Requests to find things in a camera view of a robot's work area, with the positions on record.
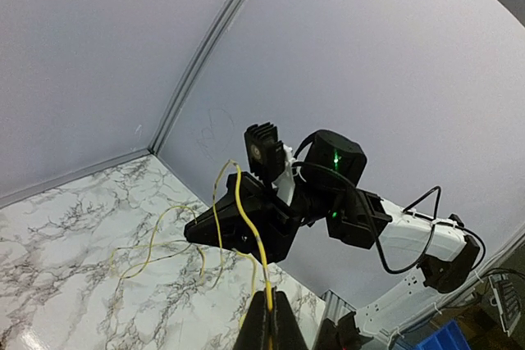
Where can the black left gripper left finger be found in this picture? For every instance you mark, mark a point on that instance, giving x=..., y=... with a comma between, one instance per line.
x=255, y=330

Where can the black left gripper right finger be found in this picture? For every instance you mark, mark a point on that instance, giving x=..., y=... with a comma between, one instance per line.
x=284, y=329

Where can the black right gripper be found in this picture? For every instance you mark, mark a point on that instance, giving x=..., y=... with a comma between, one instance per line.
x=276, y=222

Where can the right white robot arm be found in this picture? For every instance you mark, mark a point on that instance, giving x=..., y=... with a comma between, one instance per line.
x=443, y=252

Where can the blue plastic bin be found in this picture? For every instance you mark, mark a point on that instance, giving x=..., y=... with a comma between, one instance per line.
x=448, y=337

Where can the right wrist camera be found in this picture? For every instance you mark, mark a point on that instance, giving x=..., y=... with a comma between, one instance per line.
x=270, y=160

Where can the right aluminium corner post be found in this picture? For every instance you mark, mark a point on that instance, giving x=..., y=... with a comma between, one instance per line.
x=188, y=79

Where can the grey equipment outside enclosure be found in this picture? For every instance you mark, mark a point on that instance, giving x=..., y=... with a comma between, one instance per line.
x=507, y=300

